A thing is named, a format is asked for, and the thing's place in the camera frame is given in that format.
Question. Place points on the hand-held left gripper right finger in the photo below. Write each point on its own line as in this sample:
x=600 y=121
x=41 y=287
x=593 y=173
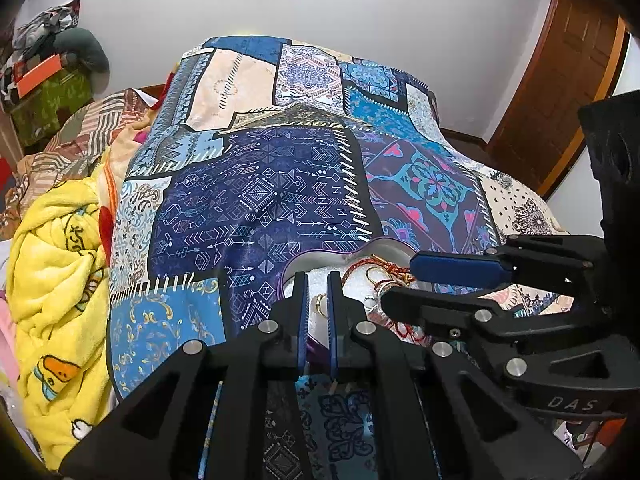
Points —
x=333 y=320

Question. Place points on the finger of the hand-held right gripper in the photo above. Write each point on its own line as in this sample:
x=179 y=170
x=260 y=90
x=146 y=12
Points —
x=450 y=267
x=430 y=310

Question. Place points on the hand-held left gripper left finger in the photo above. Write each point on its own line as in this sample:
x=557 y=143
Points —
x=300 y=320

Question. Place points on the purple heart-shaped tin box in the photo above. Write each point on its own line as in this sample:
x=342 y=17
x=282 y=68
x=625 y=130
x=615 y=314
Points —
x=325 y=265

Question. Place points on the gold hoop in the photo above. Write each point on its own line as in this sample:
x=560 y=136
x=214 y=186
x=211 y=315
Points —
x=367 y=276

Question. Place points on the red and gold jewellery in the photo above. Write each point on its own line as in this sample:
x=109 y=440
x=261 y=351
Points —
x=357 y=266

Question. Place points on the brown wooden door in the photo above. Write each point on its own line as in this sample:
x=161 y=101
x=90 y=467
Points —
x=565 y=85

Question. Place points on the patchwork printed blanket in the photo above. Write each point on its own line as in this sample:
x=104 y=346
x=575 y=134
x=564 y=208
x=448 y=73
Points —
x=260 y=185

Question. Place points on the yellow fleece blanket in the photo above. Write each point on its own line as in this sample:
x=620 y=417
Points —
x=55 y=285

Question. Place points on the striped brown blanket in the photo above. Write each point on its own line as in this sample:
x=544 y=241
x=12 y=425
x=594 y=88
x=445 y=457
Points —
x=75 y=130

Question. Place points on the green cloth covered box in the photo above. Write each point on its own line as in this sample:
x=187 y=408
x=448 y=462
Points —
x=50 y=100

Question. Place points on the grey neck pillow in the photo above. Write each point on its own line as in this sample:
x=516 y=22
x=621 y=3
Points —
x=87 y=47

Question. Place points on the orange box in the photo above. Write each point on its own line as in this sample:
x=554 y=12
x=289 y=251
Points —
x=37 y=75

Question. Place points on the pile of clothes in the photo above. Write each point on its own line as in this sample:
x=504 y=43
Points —
x=40 y=20

